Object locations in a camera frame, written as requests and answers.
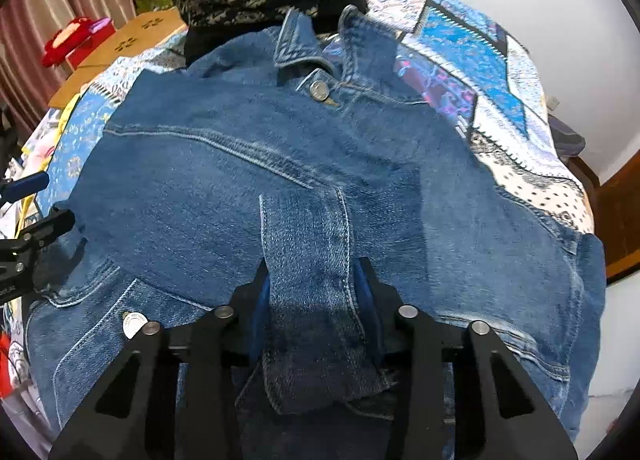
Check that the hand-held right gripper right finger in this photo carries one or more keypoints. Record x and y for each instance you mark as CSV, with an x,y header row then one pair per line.
x,y
367,301

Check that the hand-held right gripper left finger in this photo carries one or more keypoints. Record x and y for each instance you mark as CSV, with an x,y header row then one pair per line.
x,y
261,311

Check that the black white patterned cloth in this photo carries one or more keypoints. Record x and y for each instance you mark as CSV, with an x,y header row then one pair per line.
x,y
225,2

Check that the white wall socket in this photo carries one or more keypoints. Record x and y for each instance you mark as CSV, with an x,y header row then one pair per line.
x,y
553,103

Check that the green cloth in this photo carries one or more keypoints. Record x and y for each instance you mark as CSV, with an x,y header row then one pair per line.
x,y
155,2

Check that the blue denim jeans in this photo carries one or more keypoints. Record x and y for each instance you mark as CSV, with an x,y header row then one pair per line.
x,y
300,165

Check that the brown cardboard box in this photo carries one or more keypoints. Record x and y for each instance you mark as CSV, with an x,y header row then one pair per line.
x,y
135,35

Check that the wooden door frame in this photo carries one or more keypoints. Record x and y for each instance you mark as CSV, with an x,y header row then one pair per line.
x,y
620,220

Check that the floral printed cloth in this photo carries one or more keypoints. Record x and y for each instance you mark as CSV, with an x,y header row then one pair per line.
x,y
30,150

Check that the blue patchwork blanket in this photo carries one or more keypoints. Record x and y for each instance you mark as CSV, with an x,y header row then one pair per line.
x,y
465,40

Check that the grey cloth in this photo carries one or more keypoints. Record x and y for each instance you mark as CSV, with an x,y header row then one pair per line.
x,y
567,137

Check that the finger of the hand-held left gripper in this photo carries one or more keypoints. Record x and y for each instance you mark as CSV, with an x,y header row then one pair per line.
x,y
47,227
27,186

